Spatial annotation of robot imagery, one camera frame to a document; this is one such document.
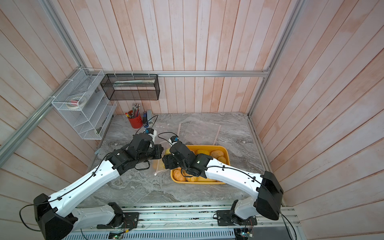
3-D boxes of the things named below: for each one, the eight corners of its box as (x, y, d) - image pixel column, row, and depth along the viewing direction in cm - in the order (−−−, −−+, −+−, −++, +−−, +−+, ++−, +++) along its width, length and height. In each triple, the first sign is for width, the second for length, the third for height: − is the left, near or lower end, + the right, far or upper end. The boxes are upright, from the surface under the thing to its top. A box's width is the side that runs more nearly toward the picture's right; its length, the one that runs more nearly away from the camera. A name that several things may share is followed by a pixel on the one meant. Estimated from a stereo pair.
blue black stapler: (144, 128, 114) (142, 122, 110) (144, 115, 123) (142, 110, 118) (148, 127, 115) (147, 122, 110) (148, 114, 124) (146, 109, 119)
